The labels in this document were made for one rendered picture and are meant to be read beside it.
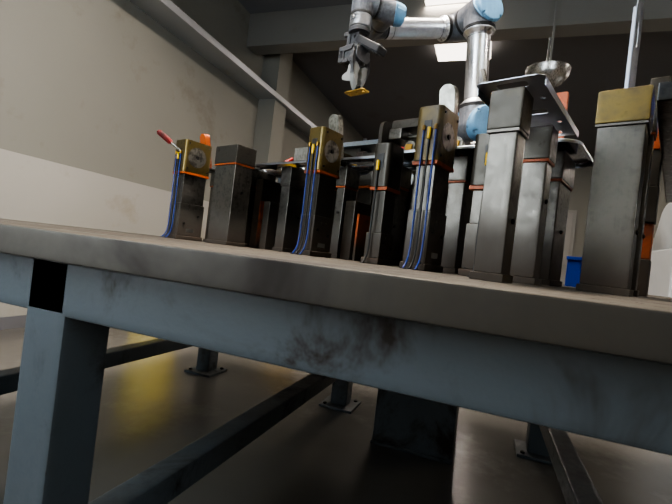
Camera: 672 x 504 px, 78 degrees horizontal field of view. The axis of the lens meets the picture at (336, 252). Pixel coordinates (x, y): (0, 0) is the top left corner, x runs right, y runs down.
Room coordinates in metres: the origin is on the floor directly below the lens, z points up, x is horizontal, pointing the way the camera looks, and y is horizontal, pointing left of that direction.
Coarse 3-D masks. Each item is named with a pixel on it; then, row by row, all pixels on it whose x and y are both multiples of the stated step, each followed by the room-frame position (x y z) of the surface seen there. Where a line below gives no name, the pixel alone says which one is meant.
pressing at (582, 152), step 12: (564, 144) 0.87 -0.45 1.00; (576, 144) 0.87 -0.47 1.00; (360, 156) 1.17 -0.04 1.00; (372, 156) 1.15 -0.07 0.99; (408, 156) 1.13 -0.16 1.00; (456, 156) 1.07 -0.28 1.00; (576, 156) 0.95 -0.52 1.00; (588, 156) 0.93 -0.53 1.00; (264, 168) 1.55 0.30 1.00; (276, 168) 1.52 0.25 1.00; (300, 168) 1.46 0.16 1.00; (360, 168) 1.35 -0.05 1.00; (372, 168) 1.31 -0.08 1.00; (408, 168) 1.23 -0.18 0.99
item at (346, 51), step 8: (352, 32) 1.41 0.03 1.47; (360, 32) 1.39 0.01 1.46; (368, 32) 1.39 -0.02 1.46; (352, 40) 1.41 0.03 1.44; (344, 48) 1.40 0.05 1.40; (352, 48) 1.38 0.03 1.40; (360, 48) 1.37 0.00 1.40; (344, 56) 1.40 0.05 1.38; (360, 56) 1.38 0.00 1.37; (368, 56) 1.41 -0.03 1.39; (344, 64) 1.42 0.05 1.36; (360, 64) 1.40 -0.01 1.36
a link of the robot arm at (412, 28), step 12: (456, 12) 1.63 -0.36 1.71; (408, 24) 1.57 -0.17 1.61; (420, 24) 1.59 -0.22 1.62; (432, 24) 1.61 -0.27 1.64; (444, 24) 1.63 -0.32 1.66; (372, 36) 1.55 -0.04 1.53; (384, 36) 1.56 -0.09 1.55; (396, 36) 1.58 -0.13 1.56; (408, 36) 1.60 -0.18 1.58; (420, 36) 1.62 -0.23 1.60; (432, 36) 1.64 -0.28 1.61; (444, 36) 1.65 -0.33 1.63; (456, 36) 1.65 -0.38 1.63
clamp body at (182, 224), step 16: (176, 144) 1.53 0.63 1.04; (192, 144) 1.50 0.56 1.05; (176, 160) 1.52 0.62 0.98; (192, 160) 1.51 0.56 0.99; (208, 160) 1.56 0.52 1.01; (176, 176) 1.51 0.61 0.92; (192, 176) 1.52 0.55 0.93; (208, 176) 1.57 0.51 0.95; (176, 192) 1.50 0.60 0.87; (192, 192) 1.53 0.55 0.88; (176, 208) 1.51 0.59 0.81; (192, 208) 1.53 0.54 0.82; (176, 224) 1.50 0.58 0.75; (192, 224) 1.54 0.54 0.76; (192, 240) 1.54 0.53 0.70
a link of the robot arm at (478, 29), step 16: (480, 0) 1.49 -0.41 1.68; (496, 0) 1.52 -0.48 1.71; (464, 16) 1.57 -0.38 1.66; (480, 16) 1.52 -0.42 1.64; (496, 16) 1.51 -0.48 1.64; (464, 32) 1.57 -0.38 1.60; (480, 32) 1.53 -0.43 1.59; (480, 48) 1.53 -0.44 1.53; (480, 64) 1.54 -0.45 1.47; (480, 80) 1.54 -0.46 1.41; (464, 96) 1.58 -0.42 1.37; (464, 112) 1.55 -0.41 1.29; (480, 112) 1.51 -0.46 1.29; (464, 128) 1.55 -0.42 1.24; (480, 128) 1.52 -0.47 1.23
